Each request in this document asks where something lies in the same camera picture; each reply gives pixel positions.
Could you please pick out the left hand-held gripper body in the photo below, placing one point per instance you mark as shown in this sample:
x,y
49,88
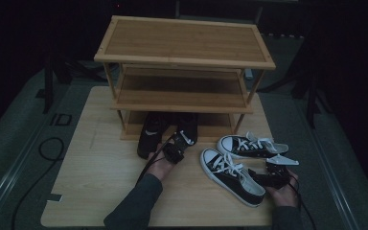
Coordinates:
x,y
174,153

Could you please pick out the person's right hand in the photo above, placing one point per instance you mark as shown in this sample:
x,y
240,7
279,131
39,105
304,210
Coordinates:
x,y
284,195

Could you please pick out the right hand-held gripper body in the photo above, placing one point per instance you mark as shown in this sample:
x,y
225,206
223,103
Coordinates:
x,y
276,174

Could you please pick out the black metal stand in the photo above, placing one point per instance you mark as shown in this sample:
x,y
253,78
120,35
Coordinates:
x,y
48,89

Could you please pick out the black canvas sneaker white laces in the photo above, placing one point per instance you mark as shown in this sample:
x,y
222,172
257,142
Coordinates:
x,y
236,145
225,180

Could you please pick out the wooden three-tier shoe rack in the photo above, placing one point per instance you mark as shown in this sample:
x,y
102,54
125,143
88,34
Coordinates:
x,y
185,41

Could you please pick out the small white object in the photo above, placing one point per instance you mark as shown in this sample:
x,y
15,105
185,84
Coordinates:
x,y
248,74

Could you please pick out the black leather shoe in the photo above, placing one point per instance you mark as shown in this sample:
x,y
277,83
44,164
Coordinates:
x,y
188,126
150,140

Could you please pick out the person's left hand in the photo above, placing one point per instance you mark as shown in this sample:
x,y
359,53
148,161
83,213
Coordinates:
x,y
161,167

